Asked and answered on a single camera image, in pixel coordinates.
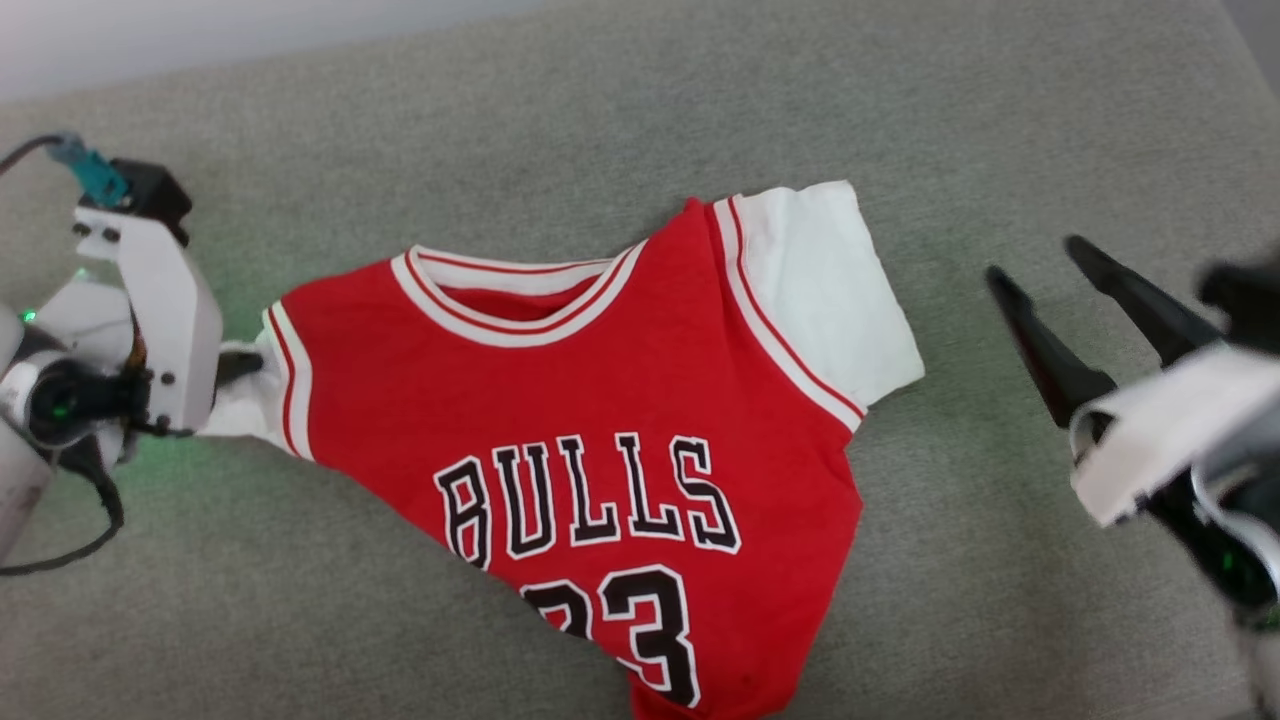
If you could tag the grey fabric sofa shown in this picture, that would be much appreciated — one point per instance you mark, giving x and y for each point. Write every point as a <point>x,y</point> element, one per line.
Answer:
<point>950,600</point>

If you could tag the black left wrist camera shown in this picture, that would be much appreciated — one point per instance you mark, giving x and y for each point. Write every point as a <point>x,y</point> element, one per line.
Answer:
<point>150,195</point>

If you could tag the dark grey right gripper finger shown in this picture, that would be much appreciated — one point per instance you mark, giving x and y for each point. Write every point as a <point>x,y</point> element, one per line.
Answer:
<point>1055,365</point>
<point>1150,305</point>

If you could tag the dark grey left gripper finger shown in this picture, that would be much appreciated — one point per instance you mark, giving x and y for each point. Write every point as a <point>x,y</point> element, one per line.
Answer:
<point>238,367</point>

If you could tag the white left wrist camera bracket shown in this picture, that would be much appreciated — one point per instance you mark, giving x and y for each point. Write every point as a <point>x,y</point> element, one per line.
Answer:
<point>170,310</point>

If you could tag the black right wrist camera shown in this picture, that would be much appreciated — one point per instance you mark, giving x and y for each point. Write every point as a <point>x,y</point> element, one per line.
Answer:
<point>1245,300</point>

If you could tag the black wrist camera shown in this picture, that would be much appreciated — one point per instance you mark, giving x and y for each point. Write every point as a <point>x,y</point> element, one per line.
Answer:
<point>1245,300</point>
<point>150,195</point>

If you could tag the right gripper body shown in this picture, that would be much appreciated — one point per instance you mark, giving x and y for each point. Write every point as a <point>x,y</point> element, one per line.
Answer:
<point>1235,540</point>

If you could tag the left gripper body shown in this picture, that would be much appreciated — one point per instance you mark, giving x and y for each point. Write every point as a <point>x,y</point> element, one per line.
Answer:
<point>70,400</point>

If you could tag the red Bulls jersey shirt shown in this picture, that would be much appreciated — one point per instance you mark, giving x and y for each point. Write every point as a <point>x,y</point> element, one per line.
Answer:
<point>600,400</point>

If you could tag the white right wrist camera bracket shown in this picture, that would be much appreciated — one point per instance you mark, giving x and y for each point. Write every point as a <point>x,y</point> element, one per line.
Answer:
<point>1160,430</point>

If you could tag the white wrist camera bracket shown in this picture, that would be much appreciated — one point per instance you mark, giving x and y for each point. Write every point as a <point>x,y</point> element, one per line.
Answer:
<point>170,310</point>
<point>1160,430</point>

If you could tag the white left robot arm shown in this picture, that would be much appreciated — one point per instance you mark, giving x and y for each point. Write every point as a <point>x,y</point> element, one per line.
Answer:
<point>18,490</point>

